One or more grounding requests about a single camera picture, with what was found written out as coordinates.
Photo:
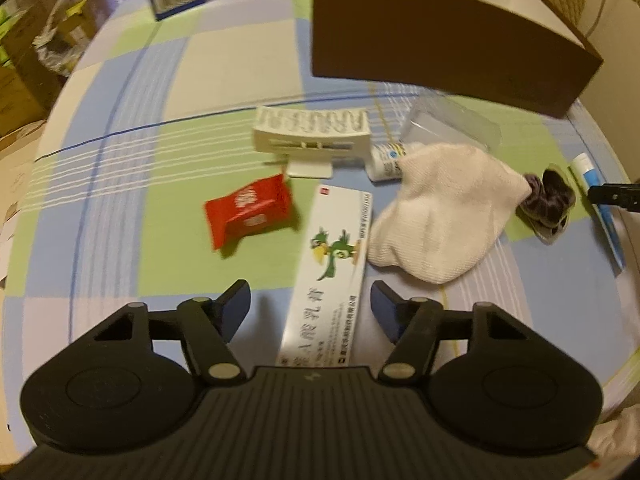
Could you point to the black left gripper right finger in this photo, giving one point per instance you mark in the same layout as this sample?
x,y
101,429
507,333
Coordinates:
x,y
411,325

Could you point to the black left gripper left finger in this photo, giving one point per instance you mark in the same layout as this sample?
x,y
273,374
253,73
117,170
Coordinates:
x,y
207,326

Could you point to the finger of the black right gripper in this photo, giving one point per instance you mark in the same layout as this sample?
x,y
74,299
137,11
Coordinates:
x,y
614,194

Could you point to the blue white tube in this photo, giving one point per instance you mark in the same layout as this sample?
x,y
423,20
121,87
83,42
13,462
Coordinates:
x,y
587,178

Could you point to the dark purple velvet scrunchie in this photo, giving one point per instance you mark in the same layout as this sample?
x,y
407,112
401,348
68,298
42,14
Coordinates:
x,y
550,201

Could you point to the white ointment box green bird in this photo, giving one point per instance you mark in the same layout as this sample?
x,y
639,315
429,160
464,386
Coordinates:
x,y
323,310

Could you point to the red candy wrapper packet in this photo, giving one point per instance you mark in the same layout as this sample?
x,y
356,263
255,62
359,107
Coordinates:
x,y
257,206

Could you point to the small white medicine bottle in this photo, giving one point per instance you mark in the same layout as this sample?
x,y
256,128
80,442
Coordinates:
x,y
383,162

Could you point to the clear plastic case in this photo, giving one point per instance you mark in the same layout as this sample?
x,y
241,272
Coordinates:
x,y
437,119

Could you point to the white plastic comb rack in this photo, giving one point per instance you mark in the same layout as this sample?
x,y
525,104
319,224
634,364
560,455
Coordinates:
x,y
310,140

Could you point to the brown cardboard box white inside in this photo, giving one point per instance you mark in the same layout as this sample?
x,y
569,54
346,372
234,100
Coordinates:
x,y
522,53

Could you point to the brown cardboard carton floor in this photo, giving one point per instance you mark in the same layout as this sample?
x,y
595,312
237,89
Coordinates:
x,y
39,49

